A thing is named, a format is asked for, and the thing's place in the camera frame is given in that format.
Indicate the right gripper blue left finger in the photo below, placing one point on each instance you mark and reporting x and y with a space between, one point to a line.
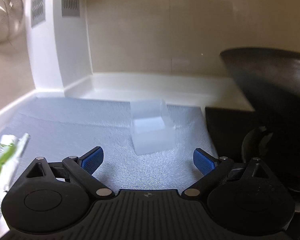
84 166

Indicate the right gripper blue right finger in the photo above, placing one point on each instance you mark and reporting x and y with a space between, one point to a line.
211 167

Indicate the clear green plastic package bag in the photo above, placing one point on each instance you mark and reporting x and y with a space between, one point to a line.
11 150

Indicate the grey textured counter mat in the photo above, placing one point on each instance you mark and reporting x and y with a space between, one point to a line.
60 127

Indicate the clear plastic box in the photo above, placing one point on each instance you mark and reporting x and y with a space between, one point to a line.
151 127

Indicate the black stove top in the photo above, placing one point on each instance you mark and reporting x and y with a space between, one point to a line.
242 135

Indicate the black wok pan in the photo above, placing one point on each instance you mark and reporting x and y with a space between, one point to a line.
269 79

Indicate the hanging metal mesh strainer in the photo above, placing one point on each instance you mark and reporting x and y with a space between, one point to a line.
11 18

